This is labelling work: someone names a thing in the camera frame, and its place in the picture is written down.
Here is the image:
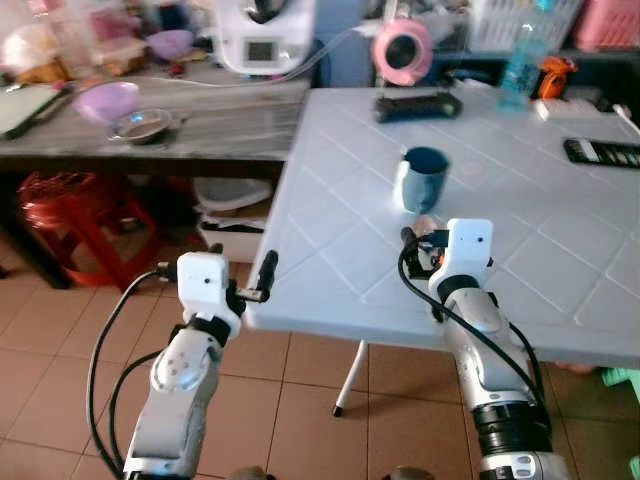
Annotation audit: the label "small white box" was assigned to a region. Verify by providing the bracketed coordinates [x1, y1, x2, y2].
[534, 97, 602, 122]

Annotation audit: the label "shallow glass dish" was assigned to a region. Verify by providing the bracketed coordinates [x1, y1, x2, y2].
[109, 107, 177, 145]

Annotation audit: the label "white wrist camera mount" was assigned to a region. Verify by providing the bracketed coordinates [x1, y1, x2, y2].
[438, 218, 495, 293]
[177, 251, 245, 321]

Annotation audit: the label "large purple plastic bowl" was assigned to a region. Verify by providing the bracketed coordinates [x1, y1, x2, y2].
[72, 81, 142, 124]

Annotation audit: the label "small purple plastic bowl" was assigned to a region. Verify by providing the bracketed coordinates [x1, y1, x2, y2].
[144, 29, 197, 62]

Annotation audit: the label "green plastic stool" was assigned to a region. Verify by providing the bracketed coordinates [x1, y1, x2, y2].
[599, 367, 640, 480]

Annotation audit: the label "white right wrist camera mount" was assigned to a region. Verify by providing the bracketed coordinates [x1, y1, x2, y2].
[438, 218, 495, 293]

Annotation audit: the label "clear blue water bottle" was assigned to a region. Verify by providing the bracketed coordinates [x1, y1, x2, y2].
[497, 3, 557, 112]

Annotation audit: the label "long black handle tool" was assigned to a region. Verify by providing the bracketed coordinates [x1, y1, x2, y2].
[374, 89, 464, 124]

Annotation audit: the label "round pink appliance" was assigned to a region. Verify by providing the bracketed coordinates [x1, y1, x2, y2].
[371, 17, 435, 87]

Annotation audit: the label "white metal table leg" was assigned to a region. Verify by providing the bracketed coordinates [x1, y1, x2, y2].
[332, 339, 370, 417]

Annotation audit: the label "red plastic stool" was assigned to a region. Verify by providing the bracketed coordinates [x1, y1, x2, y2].
[17, 171, 153, 292]

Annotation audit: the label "white plastic storage bin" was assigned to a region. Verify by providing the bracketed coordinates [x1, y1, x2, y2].
[194, 177, 274, 264]

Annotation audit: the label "white kitchen appliance with display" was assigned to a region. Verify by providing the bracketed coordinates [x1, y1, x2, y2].
[212, 0, 319, 77]

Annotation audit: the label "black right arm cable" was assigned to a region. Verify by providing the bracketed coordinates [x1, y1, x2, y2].
[397, 238, 548, 403]

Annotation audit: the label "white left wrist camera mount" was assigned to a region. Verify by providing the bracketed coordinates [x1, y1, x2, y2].
[177, 251, 245, 321]

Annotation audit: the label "dark wooden side table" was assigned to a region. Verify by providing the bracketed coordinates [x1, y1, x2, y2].
[0, 72, 313, 291]

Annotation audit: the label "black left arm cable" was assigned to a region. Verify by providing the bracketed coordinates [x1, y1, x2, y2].
[85, 264, 183, 480]

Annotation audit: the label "white plastic basket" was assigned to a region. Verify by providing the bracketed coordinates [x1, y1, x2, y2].
[467, 0, 583, 54]

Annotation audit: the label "blue plastic cup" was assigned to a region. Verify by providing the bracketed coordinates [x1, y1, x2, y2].
[399, 146, 452, 215]

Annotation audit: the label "green tray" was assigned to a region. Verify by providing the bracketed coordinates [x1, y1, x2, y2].
[0, 82, 73, 140]

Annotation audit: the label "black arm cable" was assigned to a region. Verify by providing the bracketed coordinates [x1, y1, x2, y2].
[85, 264, 183, 480]
[397, 238, 548, 403]

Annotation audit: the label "orange and black tool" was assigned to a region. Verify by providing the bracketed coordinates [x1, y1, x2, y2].
[536, 56, 580, 102]

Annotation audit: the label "bag of food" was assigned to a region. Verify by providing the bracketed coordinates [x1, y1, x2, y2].
[0, 24, 73, 87]

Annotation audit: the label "pink plastic basket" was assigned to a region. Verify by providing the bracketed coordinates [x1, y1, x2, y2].
[571, 0, 640, 52]

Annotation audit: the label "black remote control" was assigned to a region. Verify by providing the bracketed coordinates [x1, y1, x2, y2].
[562, 137, 640, 170]

